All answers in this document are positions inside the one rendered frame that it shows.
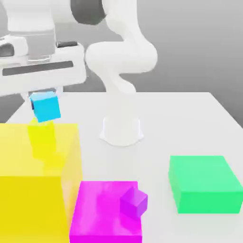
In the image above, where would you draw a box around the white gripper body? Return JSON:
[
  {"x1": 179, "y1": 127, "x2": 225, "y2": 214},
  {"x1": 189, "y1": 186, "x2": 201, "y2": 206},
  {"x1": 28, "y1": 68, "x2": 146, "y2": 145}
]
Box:
[{"x1": 0, "y1": 43, "x2": 87, "y2": 96}]

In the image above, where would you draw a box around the small cyan cube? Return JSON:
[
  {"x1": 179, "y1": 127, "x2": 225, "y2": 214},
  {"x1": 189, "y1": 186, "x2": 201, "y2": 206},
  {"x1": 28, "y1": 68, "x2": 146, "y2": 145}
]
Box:
[{"x1": 29, "y1": 91, "x2": 62, "y2": 123}]

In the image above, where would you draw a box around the small purple cube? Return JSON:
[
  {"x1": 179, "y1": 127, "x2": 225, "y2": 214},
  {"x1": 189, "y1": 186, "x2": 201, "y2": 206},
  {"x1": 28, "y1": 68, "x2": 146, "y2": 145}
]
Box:
[{"x1": 119, "y1": 186, "x2": 149, "y2": 221}]

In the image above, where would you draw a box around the large yellow box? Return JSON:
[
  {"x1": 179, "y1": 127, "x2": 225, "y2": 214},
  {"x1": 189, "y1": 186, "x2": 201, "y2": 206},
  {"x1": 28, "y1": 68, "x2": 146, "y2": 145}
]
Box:
[{"x1": 0, "y1": 118, "x2": 84, "y2": 243}]

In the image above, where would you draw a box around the large magenta box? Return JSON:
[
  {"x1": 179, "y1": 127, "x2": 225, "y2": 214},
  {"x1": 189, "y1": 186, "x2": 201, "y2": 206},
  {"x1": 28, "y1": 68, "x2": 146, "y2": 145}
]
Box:
[{"x1": 69, "y1": 180, "x2": 143, "y2": 243}]

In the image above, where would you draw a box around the large green box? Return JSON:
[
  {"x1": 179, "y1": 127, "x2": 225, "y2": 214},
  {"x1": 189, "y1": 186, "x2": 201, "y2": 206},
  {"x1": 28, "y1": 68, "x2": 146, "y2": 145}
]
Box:
[{"x1": 168, "y1": 155, "x2": 243, "y2": 215}]

